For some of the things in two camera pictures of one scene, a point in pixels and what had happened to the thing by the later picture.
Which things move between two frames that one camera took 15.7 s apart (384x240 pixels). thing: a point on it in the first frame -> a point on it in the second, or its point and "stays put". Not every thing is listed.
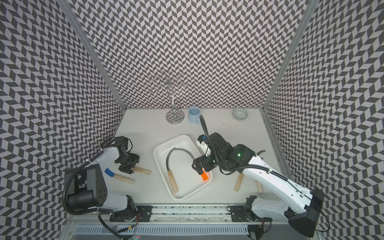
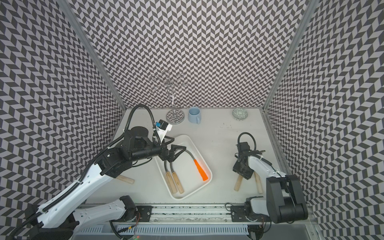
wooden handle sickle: [238, 182] stays put
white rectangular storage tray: [188, 179] stays put
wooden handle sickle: [141, 170] -> [178, 184]
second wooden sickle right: [259, 184] stays put
